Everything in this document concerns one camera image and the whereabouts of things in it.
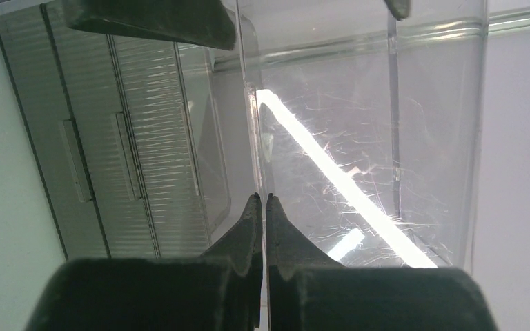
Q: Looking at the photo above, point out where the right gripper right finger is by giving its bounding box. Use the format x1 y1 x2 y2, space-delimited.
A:
265 195 497 330

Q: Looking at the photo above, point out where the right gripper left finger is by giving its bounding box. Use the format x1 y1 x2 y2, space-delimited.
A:
26 194 263 330

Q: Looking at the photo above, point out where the clear plastic drawer cabinet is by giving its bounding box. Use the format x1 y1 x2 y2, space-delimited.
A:
0 1 530 270

